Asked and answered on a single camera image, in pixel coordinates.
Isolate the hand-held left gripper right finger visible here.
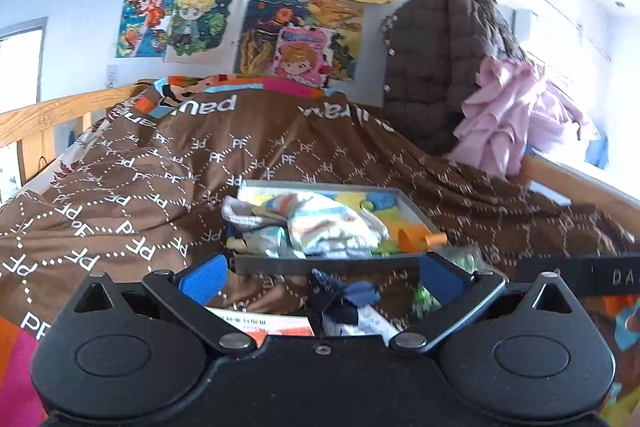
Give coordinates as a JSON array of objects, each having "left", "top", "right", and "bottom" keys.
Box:
[{"left": 389, "top": 251, "right": 583, "bottom": 355}]

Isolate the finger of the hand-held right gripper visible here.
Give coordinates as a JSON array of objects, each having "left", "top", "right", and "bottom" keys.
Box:
[{"left": 515, "top": 257, "right": 640, "bottom": 300}]

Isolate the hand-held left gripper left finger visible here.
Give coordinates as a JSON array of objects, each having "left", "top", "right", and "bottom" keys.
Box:
[{"left": 62, "top": 254, "right": 263, "bottom": 355}]

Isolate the orange plastic cup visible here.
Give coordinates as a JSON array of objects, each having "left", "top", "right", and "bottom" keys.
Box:
[{"left": 397, "top": 227, "right": 448, "bottom": 254}]

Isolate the dark blue sock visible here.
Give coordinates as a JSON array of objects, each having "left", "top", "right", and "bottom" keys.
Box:
[{"left": 306, "top": 268, "right": 381, "bottom": 325}]

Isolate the grey tray with cartoon print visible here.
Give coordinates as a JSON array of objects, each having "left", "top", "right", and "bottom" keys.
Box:
[{"left": 222, "top": 179, "right": 448, "bottom": 275}]

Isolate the green patterned cloth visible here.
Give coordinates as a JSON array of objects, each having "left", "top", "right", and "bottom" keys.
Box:
[{"left": 411, "top": 246, "right": 483, "bottom": 310}]

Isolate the orange and teal printed cloth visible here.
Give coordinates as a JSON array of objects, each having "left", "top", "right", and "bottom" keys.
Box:
[{"left": 600, "top": 294, "right": 640, "bottom": 427}]

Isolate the white orange paper card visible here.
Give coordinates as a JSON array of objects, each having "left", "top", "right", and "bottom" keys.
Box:
[{"left": 205, "top": 306, "right": 316, "bottom": 348}]

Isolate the white paper packet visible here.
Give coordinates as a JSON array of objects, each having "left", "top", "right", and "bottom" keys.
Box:
[{"left": 320, "top": 307, "right": 401, "bottom": 343}]

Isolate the brown printed blanket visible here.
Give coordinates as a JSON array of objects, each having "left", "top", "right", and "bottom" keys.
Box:
[{"left": 0, "top": 77, "right": 640, "bottom": 343}]

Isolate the blue cloth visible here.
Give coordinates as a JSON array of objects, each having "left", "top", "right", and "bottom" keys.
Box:
[{"left": 584, "top": 132, "right": 611, "bottom": 170}]

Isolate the striped pale sock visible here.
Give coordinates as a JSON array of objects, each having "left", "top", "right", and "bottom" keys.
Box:
[{"left": 235, "top": 192, "right": 391, "bottom": 258}]

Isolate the pink ruffled garment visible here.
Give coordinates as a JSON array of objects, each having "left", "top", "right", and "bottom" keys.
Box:
[{"left": 447, "top": 57, "right": 601, "bottom": 180}]

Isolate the brown quilted jacket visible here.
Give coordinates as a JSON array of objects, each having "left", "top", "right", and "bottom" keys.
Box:
[{"left": 380, "top": 0, "right": 528, "bottom": 155}]

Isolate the pink and orange cloth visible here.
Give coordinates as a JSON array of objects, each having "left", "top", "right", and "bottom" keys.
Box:
[{"left": 0, "top": 314, "right": 51, "bottom": 427}]

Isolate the white air conditioner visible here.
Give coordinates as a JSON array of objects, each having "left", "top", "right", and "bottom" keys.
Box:
[{"left": 507, "top": 6, "right": 535, "bottom": 45}]

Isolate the window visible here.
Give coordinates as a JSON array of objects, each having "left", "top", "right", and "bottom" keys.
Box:
[{"left": 0, "top": 17, "right": 48, "bottom": 118}]

